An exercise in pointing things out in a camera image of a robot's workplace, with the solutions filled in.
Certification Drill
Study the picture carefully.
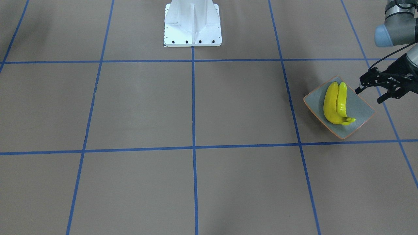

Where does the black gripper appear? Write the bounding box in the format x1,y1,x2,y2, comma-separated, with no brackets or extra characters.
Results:
355,54,418,104

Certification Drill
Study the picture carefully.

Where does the yellow banana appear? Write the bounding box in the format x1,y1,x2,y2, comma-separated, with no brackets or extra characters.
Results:
323,82,349,125
336,82,356,125

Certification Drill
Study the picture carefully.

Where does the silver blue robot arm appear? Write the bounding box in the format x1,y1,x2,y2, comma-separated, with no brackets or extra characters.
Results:
369,0,417,103

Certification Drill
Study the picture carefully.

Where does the grey square plate orange rim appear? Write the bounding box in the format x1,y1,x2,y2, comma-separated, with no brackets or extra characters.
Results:
303,76,375,139

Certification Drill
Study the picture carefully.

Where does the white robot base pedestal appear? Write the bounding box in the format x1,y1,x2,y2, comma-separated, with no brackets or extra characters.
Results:
163,0,222,47

